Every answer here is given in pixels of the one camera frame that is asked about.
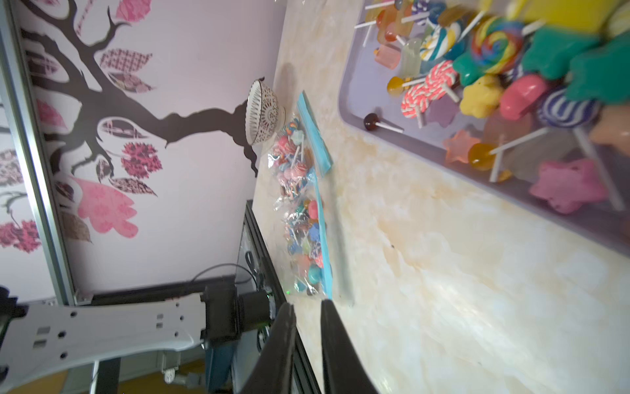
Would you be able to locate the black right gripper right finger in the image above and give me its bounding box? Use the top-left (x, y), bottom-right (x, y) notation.
top-left (321, 300), bottom-right (377, 394)

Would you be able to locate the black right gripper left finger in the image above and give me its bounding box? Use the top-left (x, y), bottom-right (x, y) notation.
top-left (240, 303), bottom-right (297, 394)

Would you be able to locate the purple plastic tray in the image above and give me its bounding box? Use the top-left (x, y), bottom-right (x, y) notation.
top-left (339, 1), bottom-right (629, 254)

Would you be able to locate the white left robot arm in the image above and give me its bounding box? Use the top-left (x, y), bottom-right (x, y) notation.
top-left (1, 283), bottom-right (272, 393)

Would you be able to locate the blue-zip candy bag front left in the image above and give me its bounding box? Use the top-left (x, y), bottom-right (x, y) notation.
top-left (282, 176), bottom-right (334, 300)

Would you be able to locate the blue-zip candy bag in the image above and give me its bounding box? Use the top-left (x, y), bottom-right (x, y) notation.
top-left (282, 176), bottom-right (334, 300)
top-left (267, 91), bottom-right (333, 205)

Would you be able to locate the blue-zip candy bag far left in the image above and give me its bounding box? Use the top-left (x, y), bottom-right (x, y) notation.
top-left (267, 91), bottom-right (333, 205)

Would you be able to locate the loose candy pile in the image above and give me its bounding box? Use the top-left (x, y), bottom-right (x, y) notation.
top-left (356, 1), bottom-right (629, 214)

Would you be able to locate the aluminium rail left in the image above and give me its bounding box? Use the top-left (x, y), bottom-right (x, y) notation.
top-left (1, 1), bottom-right (76, 306)

